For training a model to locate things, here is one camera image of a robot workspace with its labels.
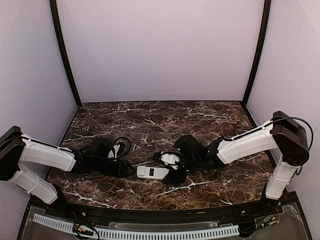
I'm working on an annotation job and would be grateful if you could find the white remote control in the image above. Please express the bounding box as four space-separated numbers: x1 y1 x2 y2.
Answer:
136 165 169 180

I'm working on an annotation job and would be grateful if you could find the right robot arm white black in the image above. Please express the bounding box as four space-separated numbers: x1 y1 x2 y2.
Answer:
157 111 314 200

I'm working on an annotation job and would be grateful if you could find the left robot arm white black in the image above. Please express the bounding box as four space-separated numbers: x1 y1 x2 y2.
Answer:
0 126 135 205

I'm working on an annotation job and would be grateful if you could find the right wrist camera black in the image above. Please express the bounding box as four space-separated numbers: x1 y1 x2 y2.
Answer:
153 151 182 170

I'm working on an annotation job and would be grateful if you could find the black front rail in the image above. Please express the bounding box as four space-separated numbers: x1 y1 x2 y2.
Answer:
54 202 265 226

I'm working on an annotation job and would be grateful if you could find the white slotted cable duct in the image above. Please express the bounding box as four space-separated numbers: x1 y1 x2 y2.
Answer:
32 213 240 240

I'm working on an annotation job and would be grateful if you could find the right black frame post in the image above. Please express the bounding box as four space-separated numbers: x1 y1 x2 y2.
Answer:
242 0 272 106

